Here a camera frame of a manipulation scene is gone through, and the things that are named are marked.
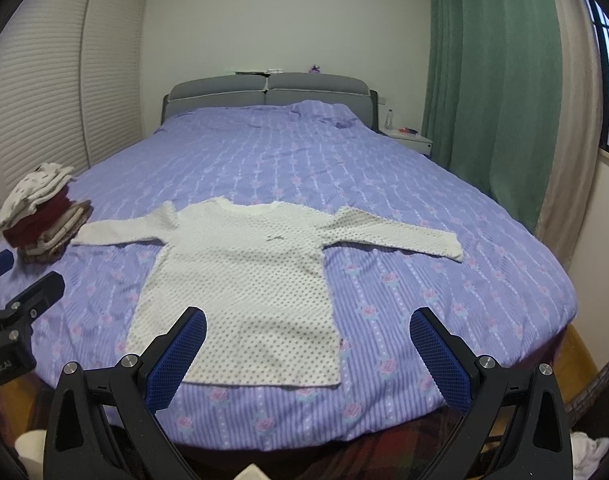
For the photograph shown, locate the white polka dot shirt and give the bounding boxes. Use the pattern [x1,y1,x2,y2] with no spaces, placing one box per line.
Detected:
[76,197,463,388]

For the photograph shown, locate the stack of folded clothes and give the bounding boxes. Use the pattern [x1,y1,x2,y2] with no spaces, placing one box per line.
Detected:
[0,162,93,264]

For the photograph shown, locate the white cloth on floor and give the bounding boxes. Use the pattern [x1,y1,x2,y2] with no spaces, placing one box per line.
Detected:
[570,431,609,480]

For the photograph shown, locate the purple floral bed cover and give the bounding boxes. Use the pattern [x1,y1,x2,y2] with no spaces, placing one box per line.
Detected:
[0,100,579,456]

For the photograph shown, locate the white louvered wardrobe doors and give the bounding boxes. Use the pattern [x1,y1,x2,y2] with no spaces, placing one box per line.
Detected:
[0,0,146,238]

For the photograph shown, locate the beige curtain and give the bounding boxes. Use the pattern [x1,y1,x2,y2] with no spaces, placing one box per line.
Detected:
[536,0,603,269]

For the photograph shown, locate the white nightstand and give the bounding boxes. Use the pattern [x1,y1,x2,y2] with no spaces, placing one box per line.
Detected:
[383,129,433,157]

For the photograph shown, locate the red item on nightstand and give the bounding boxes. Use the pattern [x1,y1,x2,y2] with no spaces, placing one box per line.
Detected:
[397,128,419,136]

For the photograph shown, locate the green curtain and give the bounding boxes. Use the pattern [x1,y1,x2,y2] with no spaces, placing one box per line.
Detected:
[422,0,563,231]

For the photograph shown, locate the clear plastic bottle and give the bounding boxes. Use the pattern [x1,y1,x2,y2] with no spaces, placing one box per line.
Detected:
[385,108,393,131]

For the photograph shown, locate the items on headboard shelf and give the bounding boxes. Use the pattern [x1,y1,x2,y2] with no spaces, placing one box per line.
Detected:
[224,68,284,77]

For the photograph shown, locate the grey upholstered headboard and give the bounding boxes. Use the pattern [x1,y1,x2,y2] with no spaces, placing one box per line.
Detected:
[160,73,379,132]

